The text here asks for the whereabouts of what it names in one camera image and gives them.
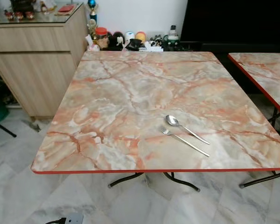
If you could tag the blue ball trophy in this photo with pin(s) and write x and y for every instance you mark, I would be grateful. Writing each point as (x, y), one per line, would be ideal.
(92, 8)

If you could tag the white round toy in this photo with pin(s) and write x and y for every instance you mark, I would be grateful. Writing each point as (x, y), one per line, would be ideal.
(129, 35)

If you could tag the silver metal fork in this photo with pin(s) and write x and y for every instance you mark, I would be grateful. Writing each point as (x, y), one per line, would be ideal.
(186, 142)

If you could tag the red tray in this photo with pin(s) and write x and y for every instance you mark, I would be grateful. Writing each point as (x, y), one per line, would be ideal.
(65, 8)

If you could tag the grey power adapter box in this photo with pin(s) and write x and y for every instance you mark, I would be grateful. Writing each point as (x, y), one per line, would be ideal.
(74, 218)

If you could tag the light wood cabinet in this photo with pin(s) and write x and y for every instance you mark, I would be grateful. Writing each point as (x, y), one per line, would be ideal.
(35, 60)

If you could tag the marble pattern folding table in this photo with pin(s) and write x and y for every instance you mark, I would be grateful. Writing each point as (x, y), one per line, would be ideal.
(144, 107)
(268, 74)

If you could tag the silver metal spoon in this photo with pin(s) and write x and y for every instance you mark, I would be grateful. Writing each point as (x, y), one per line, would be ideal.
(171, 120)

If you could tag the red lid plastic jar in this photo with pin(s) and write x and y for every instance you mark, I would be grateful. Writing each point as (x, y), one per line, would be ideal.
(101, 37)

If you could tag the black television screen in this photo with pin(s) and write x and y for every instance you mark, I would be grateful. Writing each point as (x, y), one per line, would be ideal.
(235, 21)

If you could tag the clear bottle with dark cap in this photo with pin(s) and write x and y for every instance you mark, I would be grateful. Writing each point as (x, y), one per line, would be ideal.
(172, 32)

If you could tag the orange round toy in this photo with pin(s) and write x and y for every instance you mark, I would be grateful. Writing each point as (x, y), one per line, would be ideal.
(140, 36)

